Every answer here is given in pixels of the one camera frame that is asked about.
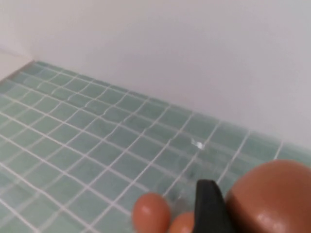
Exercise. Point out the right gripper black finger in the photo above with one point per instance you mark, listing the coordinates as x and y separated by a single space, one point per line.
210 211

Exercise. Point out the green checked tablecloth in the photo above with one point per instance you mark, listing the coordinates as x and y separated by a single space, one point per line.
85 157

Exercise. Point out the brown egg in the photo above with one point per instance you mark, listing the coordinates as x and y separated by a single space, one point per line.
150 211
272 194
182 224

